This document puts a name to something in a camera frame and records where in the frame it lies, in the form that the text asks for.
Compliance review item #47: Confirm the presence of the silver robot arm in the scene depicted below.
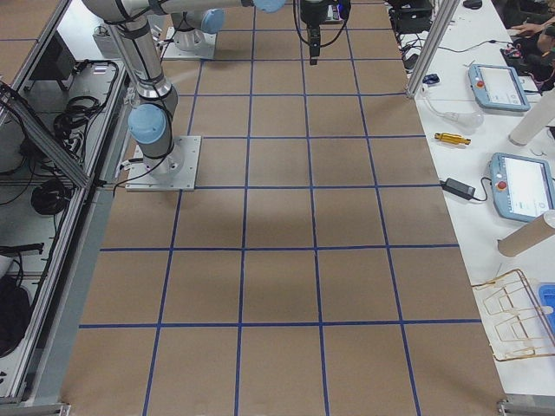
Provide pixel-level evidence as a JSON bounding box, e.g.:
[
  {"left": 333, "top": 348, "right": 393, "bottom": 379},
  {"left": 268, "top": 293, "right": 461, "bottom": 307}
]
[
  {"left": 170, "top": 9, "right": 225, "bottom": 52},
  {"left": 83, "top": 1, "right": 285, "bottom": 179}
]

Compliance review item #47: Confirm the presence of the small blue black device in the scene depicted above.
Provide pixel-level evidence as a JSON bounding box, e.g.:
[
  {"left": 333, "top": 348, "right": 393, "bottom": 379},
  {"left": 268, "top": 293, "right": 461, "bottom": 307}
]
[{"left": 422, "top": 74, "right": 440, "bottom": 85}]

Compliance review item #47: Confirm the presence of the black power brick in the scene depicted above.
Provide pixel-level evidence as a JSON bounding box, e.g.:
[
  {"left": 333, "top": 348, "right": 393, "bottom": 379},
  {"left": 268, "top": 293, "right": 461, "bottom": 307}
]
[{"left": 440, "top": 178, "right": 475, "bottom": 200}]

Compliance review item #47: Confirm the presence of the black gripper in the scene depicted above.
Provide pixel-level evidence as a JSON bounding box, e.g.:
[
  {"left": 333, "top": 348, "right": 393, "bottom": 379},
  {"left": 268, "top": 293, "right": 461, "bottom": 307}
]
[{"left": 300, "top": 0, "right": 350, "bottom": 66}]

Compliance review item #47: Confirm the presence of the blue teach pendant near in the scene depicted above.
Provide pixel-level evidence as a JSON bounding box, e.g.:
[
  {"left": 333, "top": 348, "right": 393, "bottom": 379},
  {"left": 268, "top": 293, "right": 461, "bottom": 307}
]
[{"left": 489, "top": 153, "right": 554, "bottom": 222}]

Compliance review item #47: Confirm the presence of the blue plastic tray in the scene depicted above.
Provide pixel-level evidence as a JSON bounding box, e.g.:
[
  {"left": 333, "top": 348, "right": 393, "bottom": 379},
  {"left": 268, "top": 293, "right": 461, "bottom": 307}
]
[{"left": 538, "top": 283, "right": 555, "bottom": 332}]

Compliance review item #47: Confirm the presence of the blue teach pendant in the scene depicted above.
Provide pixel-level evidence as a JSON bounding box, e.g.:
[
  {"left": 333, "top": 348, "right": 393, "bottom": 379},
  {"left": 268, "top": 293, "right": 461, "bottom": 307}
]
[
  {"left": 467, "top": 64, "right": 531, "bottom": 113},
  {"left": 489, "top": 153, "right": 554, "bottom": 222}
]

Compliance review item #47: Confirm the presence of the blue teach pendant far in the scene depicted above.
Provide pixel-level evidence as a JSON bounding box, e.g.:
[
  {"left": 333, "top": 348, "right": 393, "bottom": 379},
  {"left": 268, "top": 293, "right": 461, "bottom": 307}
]
[{"left": 467, "top": 64, "right": 531, "bottom": 113}]

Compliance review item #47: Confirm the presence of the cardboard tube near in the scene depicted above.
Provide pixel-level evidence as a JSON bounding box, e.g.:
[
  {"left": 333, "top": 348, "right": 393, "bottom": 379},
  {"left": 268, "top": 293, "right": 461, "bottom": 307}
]
[{"left": 497, "top": 210, "right": 554, "bottom": 257}]

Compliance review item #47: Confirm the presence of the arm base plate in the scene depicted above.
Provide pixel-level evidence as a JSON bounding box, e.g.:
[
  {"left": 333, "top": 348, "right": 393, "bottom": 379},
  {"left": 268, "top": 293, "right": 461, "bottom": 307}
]
[
  {"left": 124, "top": 136, "right": 202, "bottom": 192},
  {"left": 163, "top": 26, "right": 217, "bottom": 60}
]

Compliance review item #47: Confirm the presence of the aluminium frame post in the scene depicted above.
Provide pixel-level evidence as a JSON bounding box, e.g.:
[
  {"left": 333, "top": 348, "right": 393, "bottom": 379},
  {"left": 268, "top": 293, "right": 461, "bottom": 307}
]
[{"left": 406, "top": 0, "right": 459, "bottom": 99}]

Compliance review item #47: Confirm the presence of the gold wire rack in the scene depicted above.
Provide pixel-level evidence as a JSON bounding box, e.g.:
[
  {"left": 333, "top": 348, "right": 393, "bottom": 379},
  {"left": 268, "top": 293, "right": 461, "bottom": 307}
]
[{"left": 472, "top": 269, "right": 554, "bottom": 362}]

